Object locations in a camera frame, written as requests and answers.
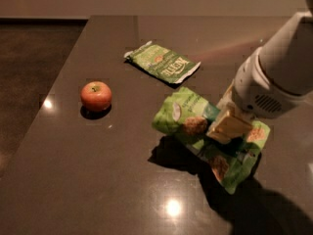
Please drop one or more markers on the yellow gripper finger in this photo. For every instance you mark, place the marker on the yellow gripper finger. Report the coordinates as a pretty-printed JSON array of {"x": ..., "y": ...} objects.
[
  {"x": 226, "y": 102},
  {"x": 230, "y": 123}
]

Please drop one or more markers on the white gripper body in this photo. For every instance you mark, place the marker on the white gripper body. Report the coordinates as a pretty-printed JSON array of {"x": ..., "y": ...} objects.
[{"x": 255, "y": 88}]

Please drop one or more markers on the green rice chip bag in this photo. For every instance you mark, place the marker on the green rice chip bag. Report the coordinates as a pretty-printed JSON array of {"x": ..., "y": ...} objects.
[{"x": 187, "y": 116}]

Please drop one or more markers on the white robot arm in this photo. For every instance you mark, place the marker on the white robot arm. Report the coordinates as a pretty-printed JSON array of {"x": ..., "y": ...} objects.
[{"x": 296, "y": 36}]

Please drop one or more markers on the green kettle chip bag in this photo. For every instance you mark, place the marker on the green kettle chip bag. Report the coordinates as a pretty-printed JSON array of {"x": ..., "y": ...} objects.
[{"x": 162, "y": 63}]

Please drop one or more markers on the red apple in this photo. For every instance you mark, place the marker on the red apple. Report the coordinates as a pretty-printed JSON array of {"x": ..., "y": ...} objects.
[{"x": 96, "y": 96}]

